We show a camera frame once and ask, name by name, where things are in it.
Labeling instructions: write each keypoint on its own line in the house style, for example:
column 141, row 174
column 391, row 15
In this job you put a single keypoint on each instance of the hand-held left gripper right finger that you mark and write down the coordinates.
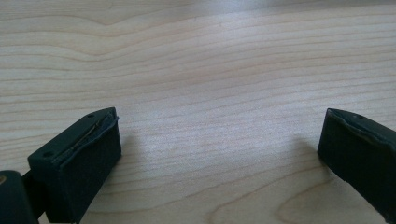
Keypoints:
column 358, row 149

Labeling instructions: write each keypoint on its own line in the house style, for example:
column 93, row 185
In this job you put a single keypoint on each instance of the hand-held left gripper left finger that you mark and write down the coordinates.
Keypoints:
column 77, row 161

